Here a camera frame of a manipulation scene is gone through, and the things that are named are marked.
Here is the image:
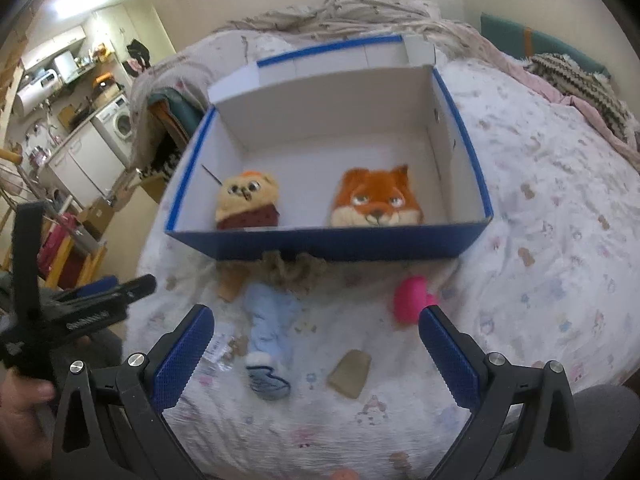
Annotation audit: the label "clear packaged white item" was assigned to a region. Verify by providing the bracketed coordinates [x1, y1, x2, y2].
[202, 323, 248, 375]

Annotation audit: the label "pink plush ball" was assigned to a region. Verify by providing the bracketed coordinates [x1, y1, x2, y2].
[393, 275, 438, 325]

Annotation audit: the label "light blue plush toy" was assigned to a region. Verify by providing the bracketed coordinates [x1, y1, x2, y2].
[243, 283, 302, 401]

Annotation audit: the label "brown scrunchie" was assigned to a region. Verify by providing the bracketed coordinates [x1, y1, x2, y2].
[259, 252, 326, 296]

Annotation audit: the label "tan bear plush toy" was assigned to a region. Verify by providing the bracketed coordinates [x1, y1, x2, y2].
[215, 171, 280, 231]

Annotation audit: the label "orange fox plush toy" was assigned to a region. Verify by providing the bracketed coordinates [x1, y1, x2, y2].
[329, 165, 424, 228]

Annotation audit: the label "person's left hand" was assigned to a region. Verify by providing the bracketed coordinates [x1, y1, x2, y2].
[1, 368, 56, 474]

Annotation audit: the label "yellow wooden chair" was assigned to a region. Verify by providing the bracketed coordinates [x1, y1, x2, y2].
[1, 150, 106, 290]

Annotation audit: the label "brown cardboard box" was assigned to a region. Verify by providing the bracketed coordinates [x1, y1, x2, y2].
[77, 197, 115, 240]

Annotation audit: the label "white kitchen cabinet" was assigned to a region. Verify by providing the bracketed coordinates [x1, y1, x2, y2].
[38, 122, 125, 207]

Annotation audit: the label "tan cloth piece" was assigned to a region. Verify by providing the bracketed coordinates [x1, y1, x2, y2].
[328, 349, 371, 399]

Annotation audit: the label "floral white bed quilt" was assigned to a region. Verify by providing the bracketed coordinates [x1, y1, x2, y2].
[125, 58, 639, 479]

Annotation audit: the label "white washing machine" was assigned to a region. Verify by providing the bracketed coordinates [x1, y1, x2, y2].
[91, 94, 134, 167]

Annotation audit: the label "white water heater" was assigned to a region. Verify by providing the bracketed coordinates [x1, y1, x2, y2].
[13, 70, 61, 118]

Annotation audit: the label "black hanging clothes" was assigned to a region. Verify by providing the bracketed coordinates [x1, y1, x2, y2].
[122, 39, 151, 78]

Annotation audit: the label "blue white cardboard box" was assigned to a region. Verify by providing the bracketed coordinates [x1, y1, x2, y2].
[165, 35, 494, 261]

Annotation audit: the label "black white knitted throw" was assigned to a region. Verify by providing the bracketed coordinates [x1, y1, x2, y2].
[524, 53, 639, 151]

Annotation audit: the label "teal cushion with orange stripe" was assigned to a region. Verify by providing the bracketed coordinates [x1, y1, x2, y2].
[480, 13, 611, 77]

